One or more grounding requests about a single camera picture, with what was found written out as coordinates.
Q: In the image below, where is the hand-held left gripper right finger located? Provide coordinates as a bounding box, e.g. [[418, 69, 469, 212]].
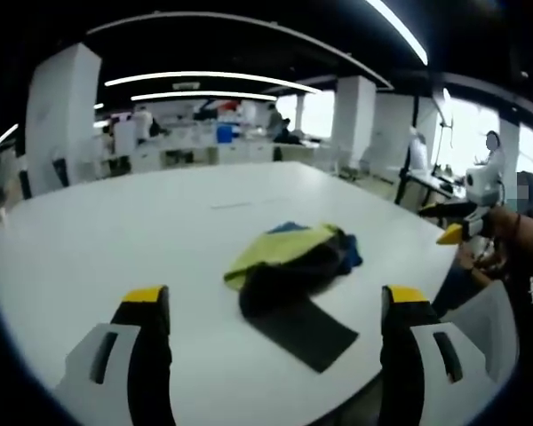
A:
[[378, 281, 520, 426]]

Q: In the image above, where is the row of white counters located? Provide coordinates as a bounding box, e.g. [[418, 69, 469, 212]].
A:
[[128, 140, 323, 173]]

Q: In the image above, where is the long ceiling light strip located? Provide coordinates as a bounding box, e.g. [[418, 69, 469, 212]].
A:
[[103, 70, 323, 95], [364, 0, 430, 67], [130, 90, 279, 103]]

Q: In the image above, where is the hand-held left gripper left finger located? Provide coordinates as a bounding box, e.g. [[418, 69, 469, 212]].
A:
[[52, 285, 177, 426]]

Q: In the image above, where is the black cloth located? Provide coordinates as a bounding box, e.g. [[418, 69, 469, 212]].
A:
[[241, 293, 361, 375]]

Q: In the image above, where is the yellow-green black blue garment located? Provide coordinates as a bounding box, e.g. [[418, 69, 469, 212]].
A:
[[223, 220, 364, 321]]

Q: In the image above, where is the white desk with black legs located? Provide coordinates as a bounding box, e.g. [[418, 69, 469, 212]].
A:
[[394, 166, 465, 206]]

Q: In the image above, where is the person's right hand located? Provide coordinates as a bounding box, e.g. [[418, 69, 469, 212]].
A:
[[484, 206, 517, 255]]

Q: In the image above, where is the person's leg in jeans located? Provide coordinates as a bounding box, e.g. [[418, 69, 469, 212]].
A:
[[429, 261, 503, 319]]

